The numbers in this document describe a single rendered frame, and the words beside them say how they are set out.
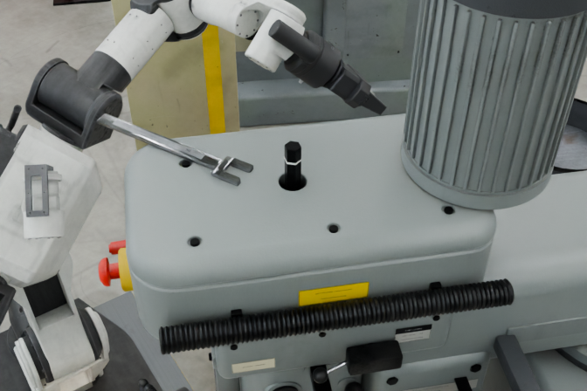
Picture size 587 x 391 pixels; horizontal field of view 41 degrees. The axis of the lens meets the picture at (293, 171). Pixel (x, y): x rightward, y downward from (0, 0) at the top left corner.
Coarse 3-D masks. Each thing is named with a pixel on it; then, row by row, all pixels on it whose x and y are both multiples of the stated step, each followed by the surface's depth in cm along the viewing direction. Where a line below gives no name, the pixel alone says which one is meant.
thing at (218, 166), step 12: (108, 120) 110; (120, 120) 110; (120, 132) 109; (132, 132) 109; (144, 132) 109; (156, 144) 107; (168, 144) 107; (180, 144) 107; (180, 156) 106; (192, 156) 105; (204, 156) 105; (228, 156) 105; (216, 168) 103; (240, 168) 104; (252, 168) 104; (228, 180) 102
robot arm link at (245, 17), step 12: (252, 0) 145; (264, 0) 143; (276, 0) 142; (240, 12) 146; (252, 12) 148; (264, 12) 147; (288, 12) 140; (300, 12) 141; (228, 24) 148; (240, 24) 147; (252, 24) 149; (300, 24) 142; (240, 36) 148
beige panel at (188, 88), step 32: (128, 0) 270; (224, 32) 285; (160, 64) 289; (192, 64) 292; (224, 64) 294; (128, 96) 296; (160, 96) 299; (192, 96) 301; (224, 96) 304; (160, 128) 309; (192, 128) 312; (224, 128) 314
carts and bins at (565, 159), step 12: (576, 108) 328; (576, 120) 331; (564, 132) 329; (576, 132) 329; (564, 144) 323; (576, 144) 323; (564, 156) 318; (576, 156) 318; (564, 168) 294; (576, 168) 312
